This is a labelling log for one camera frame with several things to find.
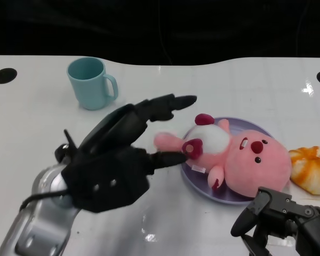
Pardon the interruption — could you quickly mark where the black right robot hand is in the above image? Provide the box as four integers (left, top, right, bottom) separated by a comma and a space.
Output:
230, 186, 320, 256

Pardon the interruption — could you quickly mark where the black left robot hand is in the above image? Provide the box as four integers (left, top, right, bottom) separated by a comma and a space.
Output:
54, 93, 197, 213

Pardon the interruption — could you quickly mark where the pink plush doll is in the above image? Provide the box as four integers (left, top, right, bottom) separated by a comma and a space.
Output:
153, 113, 293, 199

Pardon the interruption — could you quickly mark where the lilac plastic plate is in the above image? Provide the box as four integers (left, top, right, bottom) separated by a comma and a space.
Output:
180, 116, 291, 205

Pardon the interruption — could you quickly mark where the orange and white bun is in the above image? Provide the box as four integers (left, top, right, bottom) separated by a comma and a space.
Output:
288, 146, 320, 195

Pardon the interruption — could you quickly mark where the light blue plastic mug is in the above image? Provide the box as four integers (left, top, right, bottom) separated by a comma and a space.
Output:
67, 57, 119, 111

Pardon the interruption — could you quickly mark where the black backdrop cloth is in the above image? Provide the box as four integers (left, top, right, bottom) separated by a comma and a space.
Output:
0, 0, 320, 67

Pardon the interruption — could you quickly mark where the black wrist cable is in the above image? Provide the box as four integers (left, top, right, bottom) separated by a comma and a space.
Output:
20, 186, 70, 211

